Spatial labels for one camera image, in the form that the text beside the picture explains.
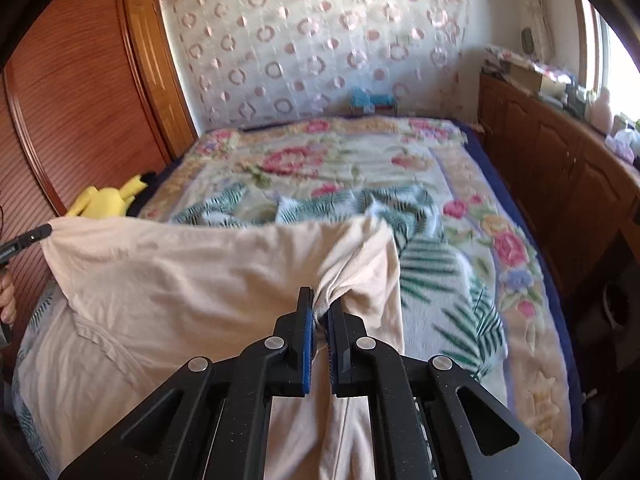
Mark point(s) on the dark bulky object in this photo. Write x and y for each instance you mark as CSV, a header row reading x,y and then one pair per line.
x,y
610,320

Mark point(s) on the leaf print sheet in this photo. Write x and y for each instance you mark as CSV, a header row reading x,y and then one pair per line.
x,y
440,280

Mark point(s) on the open cardboard box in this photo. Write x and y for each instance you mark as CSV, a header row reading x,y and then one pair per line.
x,y
525,77

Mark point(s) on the small box with blue cloth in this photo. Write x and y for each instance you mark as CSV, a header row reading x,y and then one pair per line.
x,y
370,102

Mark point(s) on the sheer circle pattern curtain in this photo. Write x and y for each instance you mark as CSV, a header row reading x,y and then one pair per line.
x,y
320,35

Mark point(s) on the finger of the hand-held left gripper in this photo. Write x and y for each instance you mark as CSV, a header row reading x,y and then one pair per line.
x,y
27,237

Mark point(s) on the wooden wardrobe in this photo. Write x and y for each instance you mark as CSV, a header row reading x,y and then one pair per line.
x,y
75,85

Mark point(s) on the person's left hand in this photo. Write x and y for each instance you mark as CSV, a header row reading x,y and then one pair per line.
x,y
7,295

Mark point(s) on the yellow plush toy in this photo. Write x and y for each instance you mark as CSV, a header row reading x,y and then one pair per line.
x,y
105,202

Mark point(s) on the long wooden cabinet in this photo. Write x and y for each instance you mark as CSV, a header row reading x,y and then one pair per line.
x,y
550,160

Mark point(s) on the beige printed t-shirt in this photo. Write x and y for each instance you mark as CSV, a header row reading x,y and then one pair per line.
x,y
175,280

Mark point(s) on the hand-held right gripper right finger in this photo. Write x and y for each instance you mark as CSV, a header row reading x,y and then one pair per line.
x,y
334,350

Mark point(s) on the floral blanket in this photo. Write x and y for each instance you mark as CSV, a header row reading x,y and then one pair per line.
x,y
350,155

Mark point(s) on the window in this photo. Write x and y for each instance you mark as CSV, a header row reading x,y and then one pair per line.
x,y
625,75

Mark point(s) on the white plastic bag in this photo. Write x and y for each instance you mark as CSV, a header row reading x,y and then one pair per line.
x,y
622,142

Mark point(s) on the pile of colourful clutter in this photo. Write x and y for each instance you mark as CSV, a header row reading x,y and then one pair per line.
x,y
500,57

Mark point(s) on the pink jug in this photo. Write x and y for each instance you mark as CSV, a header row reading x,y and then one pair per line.
x,y
602,110

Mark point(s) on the grey oval wall gadget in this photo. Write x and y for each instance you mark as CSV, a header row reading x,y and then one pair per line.
x,y
527,40

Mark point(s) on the cream floral window curtain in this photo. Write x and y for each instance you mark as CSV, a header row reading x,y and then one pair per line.
x,y
535,10

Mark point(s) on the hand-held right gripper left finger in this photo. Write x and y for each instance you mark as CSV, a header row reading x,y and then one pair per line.
x,y
309,340

